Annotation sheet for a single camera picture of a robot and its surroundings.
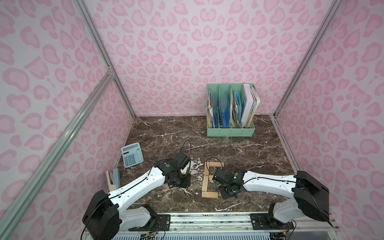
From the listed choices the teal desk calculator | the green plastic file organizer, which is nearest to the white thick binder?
the green plastic file organizer

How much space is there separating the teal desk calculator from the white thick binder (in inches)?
28.8

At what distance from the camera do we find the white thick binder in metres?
0.95

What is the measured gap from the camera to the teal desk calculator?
95cm

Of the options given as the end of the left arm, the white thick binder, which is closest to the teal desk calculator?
the end of the left arm

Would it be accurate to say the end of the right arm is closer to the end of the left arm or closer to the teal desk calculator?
the end of the left arm

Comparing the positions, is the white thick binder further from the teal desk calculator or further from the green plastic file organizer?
the teal desk calculator

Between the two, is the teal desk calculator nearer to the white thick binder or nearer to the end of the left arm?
the end of the left arm

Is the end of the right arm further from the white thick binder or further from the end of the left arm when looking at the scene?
the white thick binder

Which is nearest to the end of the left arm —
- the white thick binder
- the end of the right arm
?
the end of the right arm
